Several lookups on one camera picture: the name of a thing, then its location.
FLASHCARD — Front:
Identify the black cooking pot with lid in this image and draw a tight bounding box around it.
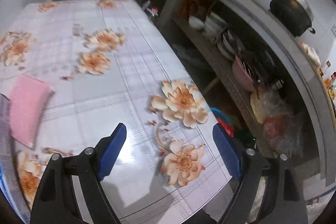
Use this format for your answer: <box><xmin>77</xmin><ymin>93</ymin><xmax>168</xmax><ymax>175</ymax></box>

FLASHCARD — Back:
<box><xmin>269</xmin><ymin>0</ymin><xmax>315</xmax><ymax>37</ymax></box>

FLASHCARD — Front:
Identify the stack of white plates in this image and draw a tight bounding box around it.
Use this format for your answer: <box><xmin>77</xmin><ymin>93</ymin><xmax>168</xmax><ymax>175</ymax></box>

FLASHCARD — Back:
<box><xmin>203</xmin><ymin>12</ymin><xmax>246</xmax><ymax>62</ymax></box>

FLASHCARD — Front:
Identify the concrete kitchen counter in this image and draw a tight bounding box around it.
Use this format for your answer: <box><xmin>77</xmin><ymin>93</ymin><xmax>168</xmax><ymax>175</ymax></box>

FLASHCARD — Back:
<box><xmin>52</xmin><ymin>0</ymin><xmax>336</xmax><ymax>188</ymax></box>

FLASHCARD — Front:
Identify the white bowl on shelf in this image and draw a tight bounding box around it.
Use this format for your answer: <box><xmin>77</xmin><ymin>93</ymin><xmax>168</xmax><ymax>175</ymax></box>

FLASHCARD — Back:
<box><xmin>188</xmin><ymin>16</ymin><xmax>205</xmax><ymax>31</ymax></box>

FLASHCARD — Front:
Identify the small bottle red cap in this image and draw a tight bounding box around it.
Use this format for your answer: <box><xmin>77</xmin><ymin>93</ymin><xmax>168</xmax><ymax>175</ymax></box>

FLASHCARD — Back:
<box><xmin>142</xmin><ymin>0</ymin><xmax>158</xmax><ymax>18</ymax></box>

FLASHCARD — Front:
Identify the pink plastic basin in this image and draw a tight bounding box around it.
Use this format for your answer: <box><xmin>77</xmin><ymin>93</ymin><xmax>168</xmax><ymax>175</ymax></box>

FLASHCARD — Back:
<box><xmin>232</xmin><ymin>56</ymin><xmax>255</xmax><ymax>92</ymax></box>

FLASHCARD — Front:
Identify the floral plastic tablecloth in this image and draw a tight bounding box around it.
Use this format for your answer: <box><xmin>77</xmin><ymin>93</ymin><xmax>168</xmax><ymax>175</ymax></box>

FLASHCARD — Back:
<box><xmin>1</xmin><ymin>0</ymin><xmax>230</xmax><ymax>223</ymax></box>

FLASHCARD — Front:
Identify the pink sponge cloth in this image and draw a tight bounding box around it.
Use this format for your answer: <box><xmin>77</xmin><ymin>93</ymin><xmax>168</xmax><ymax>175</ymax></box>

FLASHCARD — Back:
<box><xmin>9</xmin><ymin>75</ymin><xmax>53</xmax><ymax>148</ymax></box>

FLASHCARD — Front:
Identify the clear bag with food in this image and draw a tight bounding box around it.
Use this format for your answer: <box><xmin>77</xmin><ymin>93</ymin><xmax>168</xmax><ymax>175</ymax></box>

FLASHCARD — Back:
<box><xmin>249</xmin><ymin>88</ymin><xmax>303</xmax><ymax>157</ymax></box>

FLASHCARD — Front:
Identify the blue trash basin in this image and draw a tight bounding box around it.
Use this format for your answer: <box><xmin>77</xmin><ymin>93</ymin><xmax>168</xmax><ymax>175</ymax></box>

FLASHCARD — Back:
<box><xmin>210</xmin><ymin>107</ymin><xmax>235</xmax><ymax>137</ymax></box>

